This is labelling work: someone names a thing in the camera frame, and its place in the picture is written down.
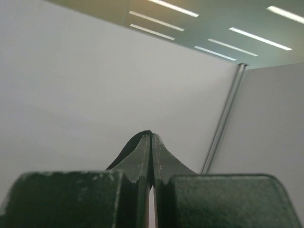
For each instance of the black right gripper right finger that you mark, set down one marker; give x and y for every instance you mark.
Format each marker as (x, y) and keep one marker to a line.
(185, 199)

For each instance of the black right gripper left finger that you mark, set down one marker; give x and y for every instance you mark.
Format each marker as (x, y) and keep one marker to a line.
(116, 198)

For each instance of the black flower print t-shirt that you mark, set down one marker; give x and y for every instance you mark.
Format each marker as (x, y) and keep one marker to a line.
(129, 148)

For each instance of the right aluminium frame post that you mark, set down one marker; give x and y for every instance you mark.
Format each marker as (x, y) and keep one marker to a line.
(223, 118)

